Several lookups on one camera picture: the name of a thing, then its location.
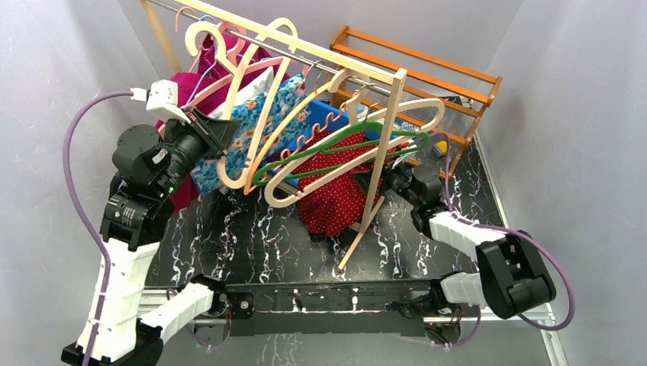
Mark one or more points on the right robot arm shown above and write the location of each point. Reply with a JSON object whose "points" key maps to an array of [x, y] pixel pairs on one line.
{"points": [[511, 279]]}

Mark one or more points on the green velvet hanger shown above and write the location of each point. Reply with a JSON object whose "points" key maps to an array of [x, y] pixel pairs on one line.
{"points": [[329, 146]]}

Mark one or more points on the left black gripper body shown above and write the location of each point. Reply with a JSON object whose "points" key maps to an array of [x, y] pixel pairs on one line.
{"points": [[210, 134]]}

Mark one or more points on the blue plastic bin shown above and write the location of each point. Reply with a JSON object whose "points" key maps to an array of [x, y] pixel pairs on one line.
{"points": [[318, 111]]}

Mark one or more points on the blue floral garment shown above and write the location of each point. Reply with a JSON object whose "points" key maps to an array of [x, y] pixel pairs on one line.
{"points": [[247, 110]]}

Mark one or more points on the yellow grey small object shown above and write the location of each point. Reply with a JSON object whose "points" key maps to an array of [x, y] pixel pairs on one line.
{"points": [[440, 148]]}

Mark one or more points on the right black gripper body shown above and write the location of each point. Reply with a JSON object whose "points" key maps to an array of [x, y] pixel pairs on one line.
{"points": [[393, 179]]}

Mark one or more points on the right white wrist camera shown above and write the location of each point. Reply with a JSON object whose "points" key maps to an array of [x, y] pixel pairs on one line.
{"points": [[404, 154]]}

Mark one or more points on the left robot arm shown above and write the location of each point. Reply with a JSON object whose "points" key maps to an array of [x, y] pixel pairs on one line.
{"points": [[150, 166]]}

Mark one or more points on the cream wooden hanger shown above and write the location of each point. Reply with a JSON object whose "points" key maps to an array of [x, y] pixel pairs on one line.
{"points": [[226, 180], [377, 155]]}

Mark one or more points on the magenta garment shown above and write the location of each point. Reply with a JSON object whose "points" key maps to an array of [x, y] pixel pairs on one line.
{"points": [[207, 73]]}

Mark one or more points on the orange wooden shoe rack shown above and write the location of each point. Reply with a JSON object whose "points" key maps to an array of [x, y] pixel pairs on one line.
{"points": [[466, 92]]}

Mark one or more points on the black base frame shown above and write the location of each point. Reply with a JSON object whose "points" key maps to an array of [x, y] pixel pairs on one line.
{"points": [[350, 307]]}

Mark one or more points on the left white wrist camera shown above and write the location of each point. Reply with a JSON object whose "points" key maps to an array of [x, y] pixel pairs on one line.
{"points": [[161, 101]]}

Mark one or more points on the wooden clothes rack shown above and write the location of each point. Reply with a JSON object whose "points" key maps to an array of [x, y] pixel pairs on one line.
{"points": [[328, 61]]}

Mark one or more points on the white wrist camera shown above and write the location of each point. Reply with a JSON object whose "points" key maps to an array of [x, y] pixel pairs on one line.
{"points": [[161, 101], [404, 154]]}

